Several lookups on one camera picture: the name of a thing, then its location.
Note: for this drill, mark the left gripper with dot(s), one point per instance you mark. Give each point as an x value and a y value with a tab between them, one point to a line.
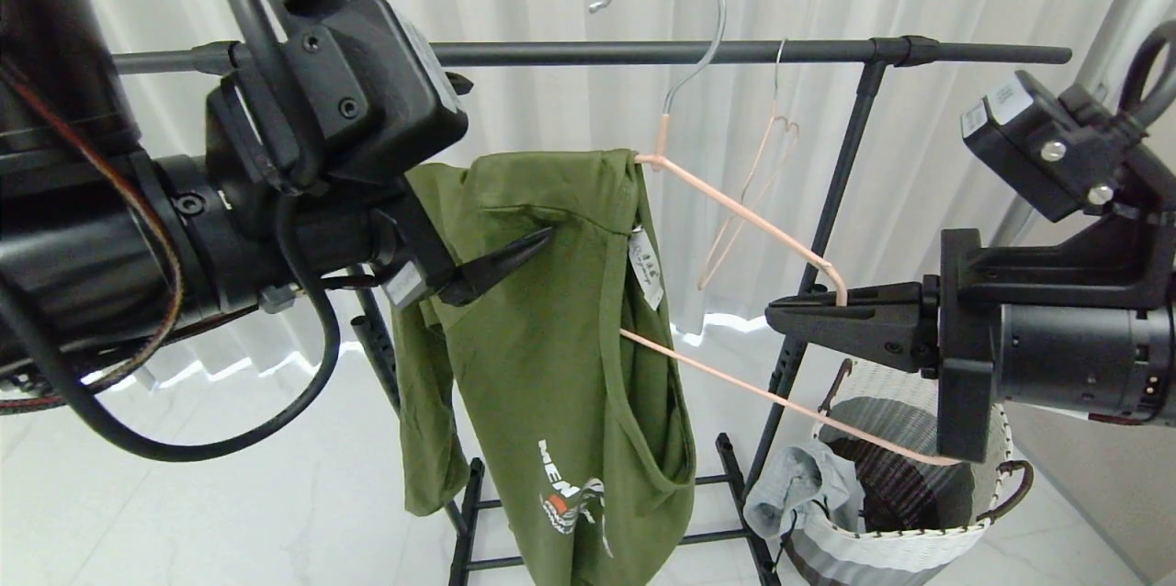
239	237

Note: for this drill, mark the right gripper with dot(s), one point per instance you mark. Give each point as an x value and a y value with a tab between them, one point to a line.
1084	361

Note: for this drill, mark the green long-sleeved shirt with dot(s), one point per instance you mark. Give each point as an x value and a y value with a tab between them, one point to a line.
551	366

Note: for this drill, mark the pale grey shorts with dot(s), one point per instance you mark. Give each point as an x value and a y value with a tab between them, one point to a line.
799	476

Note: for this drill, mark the pink clothes hanger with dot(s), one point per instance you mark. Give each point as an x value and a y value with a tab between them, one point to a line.
661	134
781	119

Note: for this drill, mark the white laundry basket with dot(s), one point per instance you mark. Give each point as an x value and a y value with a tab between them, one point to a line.
882	558

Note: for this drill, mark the black clothes rack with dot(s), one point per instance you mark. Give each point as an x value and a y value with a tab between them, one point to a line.
643	53

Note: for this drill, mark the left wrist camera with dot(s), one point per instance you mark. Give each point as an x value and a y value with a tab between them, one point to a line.
377	81

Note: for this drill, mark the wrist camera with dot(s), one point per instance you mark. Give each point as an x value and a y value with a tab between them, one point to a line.
1038	145
377	81

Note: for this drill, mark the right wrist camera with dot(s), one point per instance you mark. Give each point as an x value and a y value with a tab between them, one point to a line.
1038	145

